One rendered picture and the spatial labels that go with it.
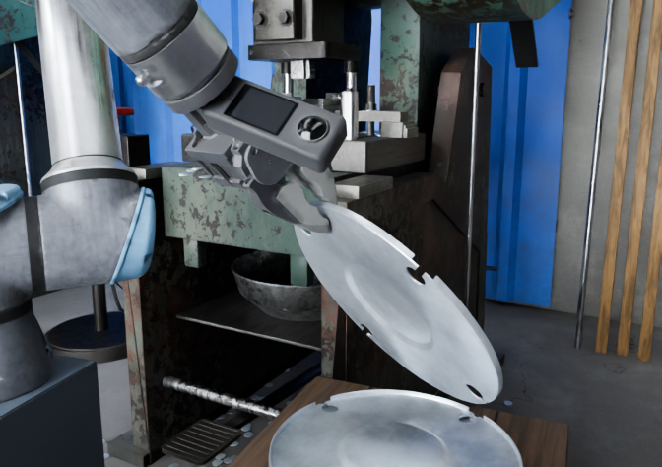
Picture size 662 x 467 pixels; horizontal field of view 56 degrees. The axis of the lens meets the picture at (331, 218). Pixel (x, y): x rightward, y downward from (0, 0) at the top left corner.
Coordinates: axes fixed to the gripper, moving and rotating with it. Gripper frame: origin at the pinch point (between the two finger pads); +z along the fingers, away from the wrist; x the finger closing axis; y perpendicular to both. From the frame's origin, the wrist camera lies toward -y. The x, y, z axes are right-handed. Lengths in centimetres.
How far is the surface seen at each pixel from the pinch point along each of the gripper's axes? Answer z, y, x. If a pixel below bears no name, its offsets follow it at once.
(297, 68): 21, 56, -46
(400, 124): 33, 33, -42
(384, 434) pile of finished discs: 26.6, 0.0, 13.2
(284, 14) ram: 8, 50, -46
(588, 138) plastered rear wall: 123, 44, -120
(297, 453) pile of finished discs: 20.3, 5.3, 20.3
